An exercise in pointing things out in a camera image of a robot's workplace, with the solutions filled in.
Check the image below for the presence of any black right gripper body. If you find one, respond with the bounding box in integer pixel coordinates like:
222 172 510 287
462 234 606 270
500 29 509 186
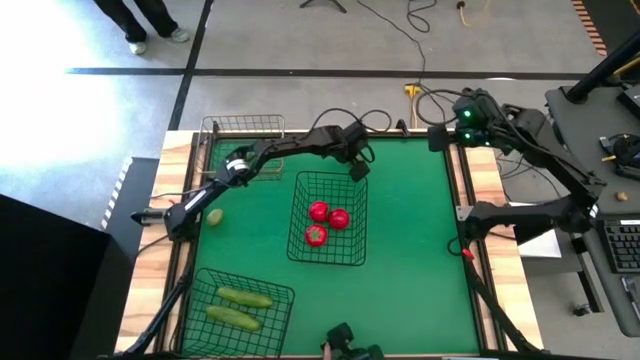
452 88 501 148

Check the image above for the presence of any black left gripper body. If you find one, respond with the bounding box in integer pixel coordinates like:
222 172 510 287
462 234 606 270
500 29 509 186
342 121 375 164

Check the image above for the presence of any low black wire basket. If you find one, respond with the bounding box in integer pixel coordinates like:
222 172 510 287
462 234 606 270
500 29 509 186
180 267 296 359

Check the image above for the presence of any green cucumber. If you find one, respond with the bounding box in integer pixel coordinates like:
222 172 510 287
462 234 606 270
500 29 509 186
205 305 263 333
215 286 275 310

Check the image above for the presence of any yellow power connector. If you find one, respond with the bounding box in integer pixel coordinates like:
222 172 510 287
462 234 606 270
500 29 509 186
403 84 423 130

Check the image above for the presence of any grey side table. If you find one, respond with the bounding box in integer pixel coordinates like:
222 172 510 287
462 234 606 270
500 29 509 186
544 84 640 217

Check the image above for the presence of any green felt mat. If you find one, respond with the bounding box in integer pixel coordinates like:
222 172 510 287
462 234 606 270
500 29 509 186
180 135 481 357

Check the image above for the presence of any black slanted pole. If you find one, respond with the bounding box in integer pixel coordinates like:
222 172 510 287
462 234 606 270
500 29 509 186
566 30 640 105

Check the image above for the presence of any black tripod stand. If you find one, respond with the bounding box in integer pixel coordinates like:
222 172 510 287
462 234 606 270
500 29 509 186
298 0 349 15

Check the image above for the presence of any black controller device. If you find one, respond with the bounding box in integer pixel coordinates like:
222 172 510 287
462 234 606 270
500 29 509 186
599 133 640 181

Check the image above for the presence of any black handheld device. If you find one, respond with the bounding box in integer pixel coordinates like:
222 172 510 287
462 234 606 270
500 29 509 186
324 322 386 360

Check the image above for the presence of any black floor mat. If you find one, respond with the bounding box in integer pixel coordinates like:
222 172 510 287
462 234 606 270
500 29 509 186
579 0 640 56

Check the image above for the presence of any black keyboard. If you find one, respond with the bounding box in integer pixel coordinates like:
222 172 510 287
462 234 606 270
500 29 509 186
602 219 640 275

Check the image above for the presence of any black desk leg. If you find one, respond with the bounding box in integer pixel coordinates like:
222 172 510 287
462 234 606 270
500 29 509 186
569 234 606 314

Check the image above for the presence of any black cabinet with striped edge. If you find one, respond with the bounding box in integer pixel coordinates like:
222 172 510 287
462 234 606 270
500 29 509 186
69 156 161 360

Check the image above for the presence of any grey desk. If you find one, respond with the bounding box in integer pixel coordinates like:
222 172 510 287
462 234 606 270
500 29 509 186
579 214 640 339

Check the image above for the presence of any person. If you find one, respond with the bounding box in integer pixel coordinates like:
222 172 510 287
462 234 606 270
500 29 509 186
92 0 192 56

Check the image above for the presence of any large black box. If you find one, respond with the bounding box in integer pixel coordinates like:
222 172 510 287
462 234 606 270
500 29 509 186
0 193 114 360

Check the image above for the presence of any tall black wire basket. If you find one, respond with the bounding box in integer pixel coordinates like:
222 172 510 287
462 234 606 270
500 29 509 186
286 170 370 267

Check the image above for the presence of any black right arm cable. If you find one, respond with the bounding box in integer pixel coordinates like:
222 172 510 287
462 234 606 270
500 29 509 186
415 88 469 128

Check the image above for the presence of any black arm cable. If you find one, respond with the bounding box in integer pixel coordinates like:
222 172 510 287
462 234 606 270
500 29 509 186
415 88 469 128
309 106 394 134

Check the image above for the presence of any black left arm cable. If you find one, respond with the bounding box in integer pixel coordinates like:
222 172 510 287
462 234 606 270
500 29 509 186
309 106 394 134

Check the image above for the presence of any long black floor cable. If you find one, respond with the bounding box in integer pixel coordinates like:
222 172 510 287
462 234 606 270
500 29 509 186
356 0 428 86

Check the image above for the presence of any coiled black floor cable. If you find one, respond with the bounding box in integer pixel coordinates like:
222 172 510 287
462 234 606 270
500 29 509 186
406 0 440 35

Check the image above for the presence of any gold wire basket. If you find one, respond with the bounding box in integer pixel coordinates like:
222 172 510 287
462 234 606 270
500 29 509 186
197 113 287 182

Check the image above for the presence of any yellow cable with black plug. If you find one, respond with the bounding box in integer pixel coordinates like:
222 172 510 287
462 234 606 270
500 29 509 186
455 0 496 26

